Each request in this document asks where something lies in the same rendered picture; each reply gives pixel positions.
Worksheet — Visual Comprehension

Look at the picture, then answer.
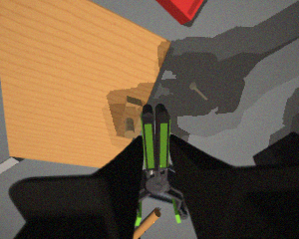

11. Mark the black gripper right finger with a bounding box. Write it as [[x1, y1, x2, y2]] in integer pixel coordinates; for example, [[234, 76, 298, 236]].
[[169, 134, 299, 239]]

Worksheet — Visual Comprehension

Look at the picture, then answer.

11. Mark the mallet with wooden handle and black head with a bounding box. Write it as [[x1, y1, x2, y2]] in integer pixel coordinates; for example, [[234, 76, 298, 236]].
[[134, 209, 160, 239]]

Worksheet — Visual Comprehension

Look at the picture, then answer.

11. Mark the black and green spring clamp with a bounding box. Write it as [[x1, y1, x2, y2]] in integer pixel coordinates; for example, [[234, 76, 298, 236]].
[[136, 104, 188, 226]]

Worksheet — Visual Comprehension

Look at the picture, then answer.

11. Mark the red shallow tray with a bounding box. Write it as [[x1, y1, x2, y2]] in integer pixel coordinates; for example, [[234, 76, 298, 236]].
[[155, 0, 203, 25]]

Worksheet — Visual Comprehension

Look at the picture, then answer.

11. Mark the light wooden board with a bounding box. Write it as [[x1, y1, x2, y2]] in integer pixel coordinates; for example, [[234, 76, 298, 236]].
[[0, 0, 171, 167]]

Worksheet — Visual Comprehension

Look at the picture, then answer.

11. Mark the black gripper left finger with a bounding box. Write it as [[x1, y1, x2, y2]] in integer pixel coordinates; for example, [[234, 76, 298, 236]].
[[9, 135, 144, 239]]

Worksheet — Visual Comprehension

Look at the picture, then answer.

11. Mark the tan wooden dowel pin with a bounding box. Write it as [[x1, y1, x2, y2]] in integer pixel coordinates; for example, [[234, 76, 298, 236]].
[[125, 118, 135, 138]]

